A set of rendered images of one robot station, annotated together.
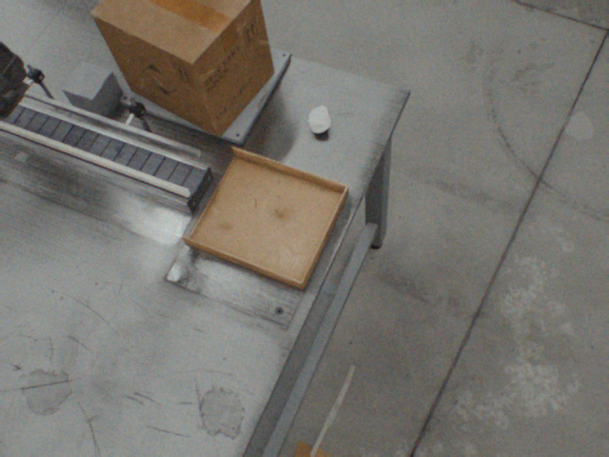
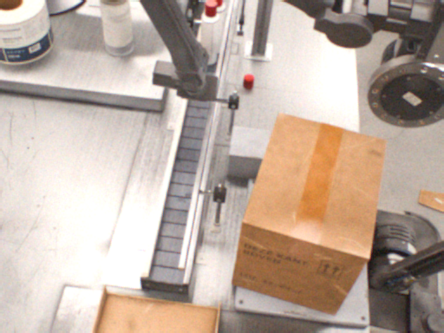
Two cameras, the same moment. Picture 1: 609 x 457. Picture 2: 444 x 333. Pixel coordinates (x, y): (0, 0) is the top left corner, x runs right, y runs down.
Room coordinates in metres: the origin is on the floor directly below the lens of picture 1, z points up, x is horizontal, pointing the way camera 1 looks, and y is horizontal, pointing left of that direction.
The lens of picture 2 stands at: (0.61, -0.26, 1.95)
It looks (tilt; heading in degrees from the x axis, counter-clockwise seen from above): 52 degrees down; 59
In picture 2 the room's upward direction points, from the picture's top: 5 degrees clockwise
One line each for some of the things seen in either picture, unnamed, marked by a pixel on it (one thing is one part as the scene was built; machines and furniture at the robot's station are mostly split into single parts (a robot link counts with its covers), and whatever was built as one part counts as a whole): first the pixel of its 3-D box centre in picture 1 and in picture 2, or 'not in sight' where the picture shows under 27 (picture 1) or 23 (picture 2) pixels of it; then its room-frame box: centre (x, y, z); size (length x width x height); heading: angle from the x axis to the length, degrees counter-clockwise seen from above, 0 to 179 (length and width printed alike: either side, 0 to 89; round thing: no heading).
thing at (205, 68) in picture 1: (188, 45); (307, 214); (1.12, 0.18, 0.99); 0.30 x 0.24 x 0.27; 45
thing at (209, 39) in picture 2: not in sight; (209, 33); (1.20, 0.83, 0.98); 0.05 x 0.05 x 0.20
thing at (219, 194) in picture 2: (139, 128); (209, 204); (0.96, 0.34, 0.91); 0.07 x 0.03 x 0.16; 146
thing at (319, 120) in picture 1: (320, 118); not in sight; (0.93, -0.10, 0.85); 0.08 x 0.07 x 0.04; 137
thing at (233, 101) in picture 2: (39, 93); (225, 113); (1.13, 0.59, 0.91); 0.07 x 0.03 x 0.16; 146
